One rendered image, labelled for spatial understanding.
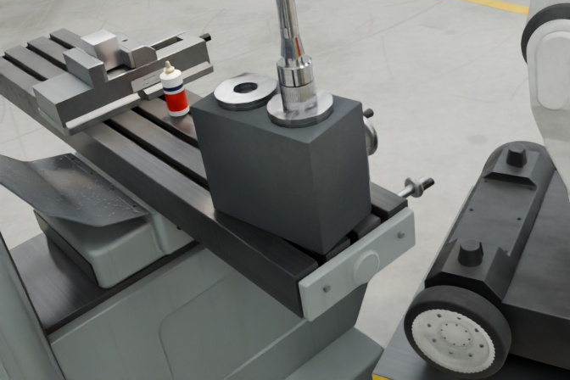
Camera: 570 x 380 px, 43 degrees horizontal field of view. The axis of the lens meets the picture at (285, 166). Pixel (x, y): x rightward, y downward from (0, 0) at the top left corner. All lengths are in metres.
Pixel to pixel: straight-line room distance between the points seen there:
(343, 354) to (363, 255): 0.81
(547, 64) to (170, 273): 0.77
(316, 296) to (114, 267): 0.46
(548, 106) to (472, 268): 0.34
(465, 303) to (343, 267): 0.40
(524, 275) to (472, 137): 1.52
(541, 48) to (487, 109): 1.89
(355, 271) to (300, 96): 0.27
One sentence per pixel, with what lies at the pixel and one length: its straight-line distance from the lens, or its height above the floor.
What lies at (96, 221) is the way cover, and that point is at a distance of 1.30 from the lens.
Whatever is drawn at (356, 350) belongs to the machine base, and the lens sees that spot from 1.85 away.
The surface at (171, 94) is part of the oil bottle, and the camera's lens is 1.42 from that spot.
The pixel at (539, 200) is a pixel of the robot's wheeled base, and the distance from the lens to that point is 1.67.
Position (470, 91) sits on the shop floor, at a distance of 3.29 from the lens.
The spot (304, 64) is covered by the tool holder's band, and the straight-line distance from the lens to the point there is 0.94.
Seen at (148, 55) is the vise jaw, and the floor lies 0.99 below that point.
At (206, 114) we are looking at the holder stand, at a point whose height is 1.09.
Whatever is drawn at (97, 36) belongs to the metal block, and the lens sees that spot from 1.53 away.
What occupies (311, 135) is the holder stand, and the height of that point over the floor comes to 1.09.
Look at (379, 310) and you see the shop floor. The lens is 2.22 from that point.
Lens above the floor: 1.57
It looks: 33 degrees down
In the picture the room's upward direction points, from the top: 9 degrees counter-clockwise
